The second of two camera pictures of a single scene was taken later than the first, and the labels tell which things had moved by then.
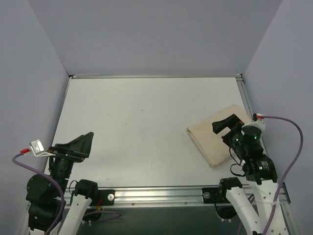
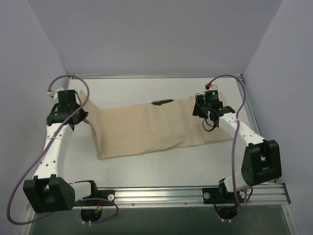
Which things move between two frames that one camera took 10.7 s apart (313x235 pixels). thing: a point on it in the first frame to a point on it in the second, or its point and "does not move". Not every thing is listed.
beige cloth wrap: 212,145 to 147,128
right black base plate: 212,195 does not move
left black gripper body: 67,153 to 79,115
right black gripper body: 230,133 to 198,110
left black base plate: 108,198 does not move
